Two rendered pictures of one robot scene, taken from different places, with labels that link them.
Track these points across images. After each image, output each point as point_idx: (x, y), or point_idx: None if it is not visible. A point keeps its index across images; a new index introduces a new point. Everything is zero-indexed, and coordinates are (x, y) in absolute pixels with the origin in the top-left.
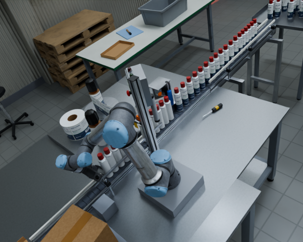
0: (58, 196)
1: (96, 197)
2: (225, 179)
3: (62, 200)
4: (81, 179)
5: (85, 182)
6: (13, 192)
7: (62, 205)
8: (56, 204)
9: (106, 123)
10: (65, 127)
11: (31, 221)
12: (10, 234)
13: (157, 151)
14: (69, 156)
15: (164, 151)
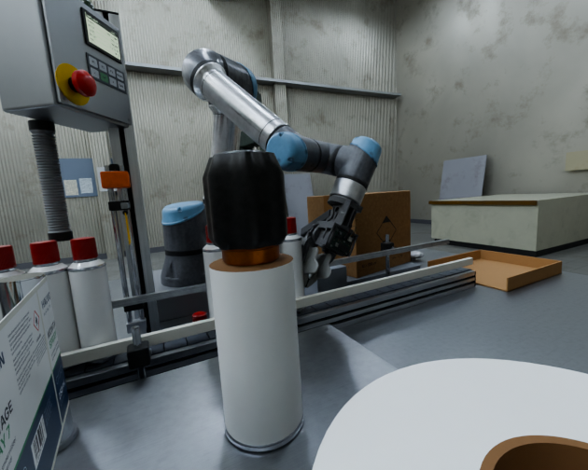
0: (471, 332)
1: None
2: (114, 292)
3: (447, 322)
4: (398, 350)
5: (379, 341)
6: None
7: (442, 315)
8: (465, 320)
9: (242, 64)
10: None
11: (526, 308)
12: (568, 300)
13: (176, 206)
14: (345, 145)
15: (169, 205)
